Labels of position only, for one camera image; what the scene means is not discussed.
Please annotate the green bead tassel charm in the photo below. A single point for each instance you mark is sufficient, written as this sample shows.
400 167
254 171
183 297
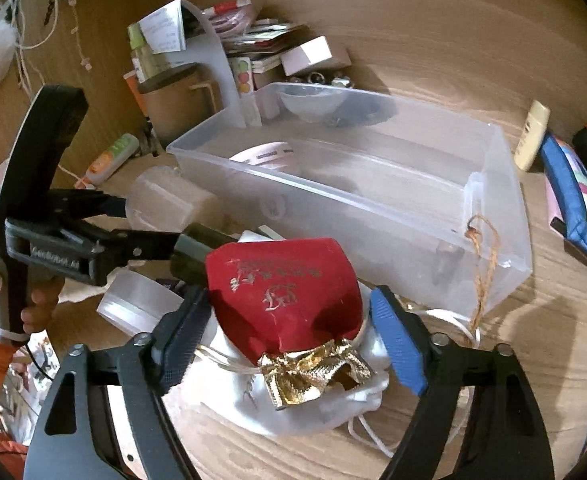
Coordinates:
485 271

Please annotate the pink white round jar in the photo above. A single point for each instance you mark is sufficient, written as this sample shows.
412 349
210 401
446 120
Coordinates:
277 156

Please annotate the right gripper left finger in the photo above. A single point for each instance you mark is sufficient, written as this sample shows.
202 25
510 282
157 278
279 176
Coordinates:
104 417

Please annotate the orange green tube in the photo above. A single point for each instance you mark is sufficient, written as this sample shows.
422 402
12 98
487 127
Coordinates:
102 168

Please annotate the stack of booklets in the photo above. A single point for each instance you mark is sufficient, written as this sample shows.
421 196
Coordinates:
264 44

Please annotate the pink coiled cord packet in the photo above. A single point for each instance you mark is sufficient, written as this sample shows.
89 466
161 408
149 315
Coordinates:
231 18

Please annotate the translucent white plastic cup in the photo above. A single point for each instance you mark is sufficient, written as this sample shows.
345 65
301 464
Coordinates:
161 199

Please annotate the brown mug with lid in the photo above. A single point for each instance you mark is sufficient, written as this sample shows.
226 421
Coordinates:
178 100

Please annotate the red velvet gift pouch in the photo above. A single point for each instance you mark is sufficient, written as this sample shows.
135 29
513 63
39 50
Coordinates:
284 295

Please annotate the clear plastic storage bin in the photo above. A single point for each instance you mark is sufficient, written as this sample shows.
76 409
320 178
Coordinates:
392 180

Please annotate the folded printed paper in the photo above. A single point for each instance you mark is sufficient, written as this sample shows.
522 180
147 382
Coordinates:
163 28

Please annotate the cream lotion bottle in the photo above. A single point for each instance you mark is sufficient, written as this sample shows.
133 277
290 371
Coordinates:
532 135

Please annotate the glass bowl of trinkets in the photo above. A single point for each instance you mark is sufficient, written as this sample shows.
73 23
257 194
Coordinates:
334 79

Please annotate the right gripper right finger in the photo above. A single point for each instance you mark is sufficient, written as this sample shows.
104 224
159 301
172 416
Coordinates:
505 436

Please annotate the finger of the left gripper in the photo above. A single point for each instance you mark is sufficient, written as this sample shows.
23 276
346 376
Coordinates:
208 237
127 245

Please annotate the fruit sticker sheet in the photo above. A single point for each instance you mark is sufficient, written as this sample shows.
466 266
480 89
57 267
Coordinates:
241 68

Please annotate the small white pink box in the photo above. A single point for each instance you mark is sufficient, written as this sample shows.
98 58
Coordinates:
320 53

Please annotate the white drawstring cloth bag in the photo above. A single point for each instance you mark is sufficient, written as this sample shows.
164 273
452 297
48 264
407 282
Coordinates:
293 395

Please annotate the blue patchwork zipper pouch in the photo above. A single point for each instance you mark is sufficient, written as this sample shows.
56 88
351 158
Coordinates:
567 177

